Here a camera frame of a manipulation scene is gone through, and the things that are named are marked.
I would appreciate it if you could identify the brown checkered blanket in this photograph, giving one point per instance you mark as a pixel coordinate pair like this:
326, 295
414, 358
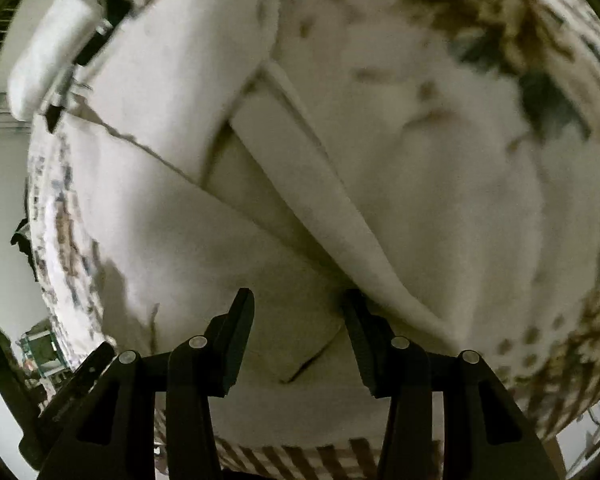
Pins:
356, 458

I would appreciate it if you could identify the cream white garment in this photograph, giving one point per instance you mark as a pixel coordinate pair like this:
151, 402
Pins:
312, 151

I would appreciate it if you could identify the floral white bed blanket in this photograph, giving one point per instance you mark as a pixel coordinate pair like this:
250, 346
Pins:
544, 326

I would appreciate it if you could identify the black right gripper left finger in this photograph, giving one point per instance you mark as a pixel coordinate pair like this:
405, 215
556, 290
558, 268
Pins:
105, 415

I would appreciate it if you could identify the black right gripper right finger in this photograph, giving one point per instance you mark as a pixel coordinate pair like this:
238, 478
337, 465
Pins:
450, 417

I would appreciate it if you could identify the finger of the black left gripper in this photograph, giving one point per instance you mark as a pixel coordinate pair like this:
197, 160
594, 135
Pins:
115, 12
58, 100

